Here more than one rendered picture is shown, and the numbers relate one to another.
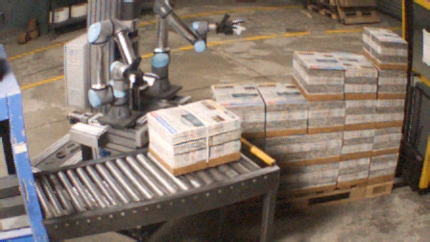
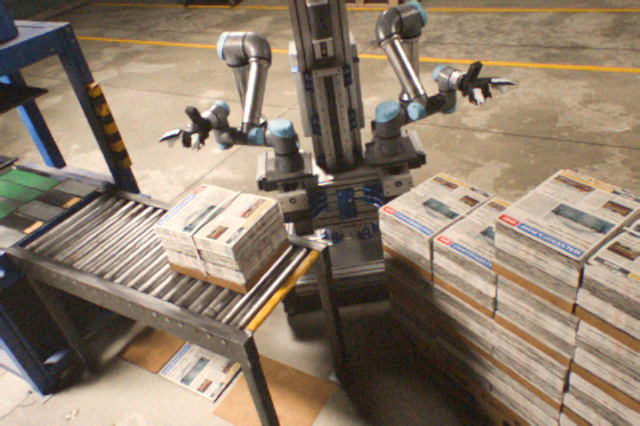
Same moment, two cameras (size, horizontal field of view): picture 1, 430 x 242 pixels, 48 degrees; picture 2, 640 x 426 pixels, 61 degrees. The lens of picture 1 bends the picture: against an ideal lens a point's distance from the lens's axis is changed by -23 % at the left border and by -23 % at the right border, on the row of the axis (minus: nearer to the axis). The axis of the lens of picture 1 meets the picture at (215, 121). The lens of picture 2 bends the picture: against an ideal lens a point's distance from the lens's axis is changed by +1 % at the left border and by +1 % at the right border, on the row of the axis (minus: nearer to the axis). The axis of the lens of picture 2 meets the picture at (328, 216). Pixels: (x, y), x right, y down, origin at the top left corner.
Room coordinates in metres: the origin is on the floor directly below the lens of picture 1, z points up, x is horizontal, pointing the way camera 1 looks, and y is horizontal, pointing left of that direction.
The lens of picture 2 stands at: (2.48, -1.55, 2.09)
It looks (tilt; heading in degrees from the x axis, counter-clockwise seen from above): 35 degrees down; 66
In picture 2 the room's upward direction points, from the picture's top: 10 degrees counter-clockwise
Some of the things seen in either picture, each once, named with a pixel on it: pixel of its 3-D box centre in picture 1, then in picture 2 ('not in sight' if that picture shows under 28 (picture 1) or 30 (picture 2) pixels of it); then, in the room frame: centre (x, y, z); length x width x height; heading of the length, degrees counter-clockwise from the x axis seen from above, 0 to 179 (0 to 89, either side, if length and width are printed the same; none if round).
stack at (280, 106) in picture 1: (298, 148); (522, 329); (3.66, -0.57, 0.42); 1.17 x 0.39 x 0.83; 98
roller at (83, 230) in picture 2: (61, 196); (88, 229); (2.34, 0.79, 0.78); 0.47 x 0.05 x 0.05; 30
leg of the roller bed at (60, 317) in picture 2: not in sight; (65, 324); (2.06, 0.78, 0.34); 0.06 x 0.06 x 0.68; 30
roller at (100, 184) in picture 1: (102, 187); (126, 241); (2.47, 0.57, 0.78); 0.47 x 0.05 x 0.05; 30
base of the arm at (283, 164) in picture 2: (119, 108); (287, 156); (3.28, 0.57, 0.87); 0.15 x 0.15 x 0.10
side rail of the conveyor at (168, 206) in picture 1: (157, 209); (116, 298); (2.35, 0.27, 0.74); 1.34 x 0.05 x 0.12; 120
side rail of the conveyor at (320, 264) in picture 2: (118, 165); (201, 224); (2.78, 0.52, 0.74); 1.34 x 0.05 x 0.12; 120
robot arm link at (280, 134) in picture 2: (117, 90); (281, 135); (3.28, 0.58, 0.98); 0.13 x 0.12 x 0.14; 128
